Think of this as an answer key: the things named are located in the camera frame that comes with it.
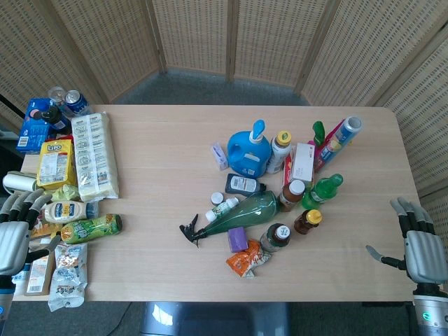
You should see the yellow biscuit package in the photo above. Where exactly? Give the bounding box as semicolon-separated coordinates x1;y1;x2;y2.
36;139;77;190

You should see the small lavender box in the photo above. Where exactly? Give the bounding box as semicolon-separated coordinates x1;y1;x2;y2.
210;141;229;172

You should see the light green bag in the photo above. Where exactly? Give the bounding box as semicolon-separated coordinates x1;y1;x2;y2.
51;184;81;202

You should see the blue detergent jug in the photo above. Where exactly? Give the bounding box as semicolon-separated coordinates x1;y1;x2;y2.
227;119;272;176

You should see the red white box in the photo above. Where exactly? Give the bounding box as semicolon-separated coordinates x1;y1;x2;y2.
282;153;295;185

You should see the purple box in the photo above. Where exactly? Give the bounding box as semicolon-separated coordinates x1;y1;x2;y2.
227;226;249;253

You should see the honey bottle yellow cap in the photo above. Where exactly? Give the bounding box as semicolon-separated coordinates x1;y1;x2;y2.
293;209;323;235

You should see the orange snack packet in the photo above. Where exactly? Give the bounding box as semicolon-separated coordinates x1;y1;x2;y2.
226;239;273;279

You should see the dark bottle black cap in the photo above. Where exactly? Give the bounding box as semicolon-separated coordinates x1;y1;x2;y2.
41;106;71;134

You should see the white carton box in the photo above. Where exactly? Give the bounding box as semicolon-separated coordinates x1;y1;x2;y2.
289;141;316;183

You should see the dark grey squeeze bottle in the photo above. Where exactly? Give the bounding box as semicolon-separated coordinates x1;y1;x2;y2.
225;174;267;195

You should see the woven bamboo folding screen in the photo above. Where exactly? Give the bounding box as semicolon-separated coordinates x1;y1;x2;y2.
0;0;448;246

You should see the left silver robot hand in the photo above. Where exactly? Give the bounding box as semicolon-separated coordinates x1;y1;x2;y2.
0;188;62;277

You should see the white cracker pack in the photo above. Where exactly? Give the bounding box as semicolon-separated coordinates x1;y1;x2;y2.
71;111;120;202

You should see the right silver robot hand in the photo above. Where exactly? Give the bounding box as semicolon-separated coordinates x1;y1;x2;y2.
365;197;445;285

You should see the brown tea bottle white cap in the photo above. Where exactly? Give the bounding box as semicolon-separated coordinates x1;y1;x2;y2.
278;179;307;213

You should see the green drink bottle lying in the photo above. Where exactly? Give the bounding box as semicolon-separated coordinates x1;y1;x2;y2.
59;213;123;245

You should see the small white green bottle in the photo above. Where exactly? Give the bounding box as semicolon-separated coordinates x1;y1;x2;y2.
205;197;240;222

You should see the white lint roller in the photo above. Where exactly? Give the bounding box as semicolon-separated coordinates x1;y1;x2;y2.
2;171;39;193

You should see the white bottle yellow cap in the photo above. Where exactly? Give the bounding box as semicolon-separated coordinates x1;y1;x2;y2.
267;131;293;174

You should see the green label tea bottle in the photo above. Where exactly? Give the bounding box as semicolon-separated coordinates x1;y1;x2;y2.
259;223;291;253

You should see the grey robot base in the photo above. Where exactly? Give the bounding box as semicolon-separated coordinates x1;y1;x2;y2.
139;301;291;336

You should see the green spray bottle black trigger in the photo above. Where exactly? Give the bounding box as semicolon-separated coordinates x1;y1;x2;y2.
179;190;281;249

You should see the blue cookie box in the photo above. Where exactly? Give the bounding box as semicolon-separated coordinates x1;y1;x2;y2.
15;97;53;154

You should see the red pink long box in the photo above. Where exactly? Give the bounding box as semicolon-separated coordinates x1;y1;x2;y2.
314;118;346;172

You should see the orange yellow packet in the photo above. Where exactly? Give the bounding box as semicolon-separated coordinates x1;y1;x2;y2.
29;222;64;241

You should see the beige orange labelled package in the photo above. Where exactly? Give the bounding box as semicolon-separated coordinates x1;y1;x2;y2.
24;253;55;297

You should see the white nut snack bag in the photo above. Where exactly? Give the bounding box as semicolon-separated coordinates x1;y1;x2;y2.
48;243;88;312

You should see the blue drink can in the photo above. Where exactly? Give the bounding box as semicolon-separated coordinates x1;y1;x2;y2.
64;90;88;116

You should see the green soda bottle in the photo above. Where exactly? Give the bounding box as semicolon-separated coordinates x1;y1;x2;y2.
301;174;344;211

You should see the mayonnaise squeeze bottle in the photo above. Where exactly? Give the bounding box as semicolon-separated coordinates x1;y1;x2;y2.
43;200;99;225

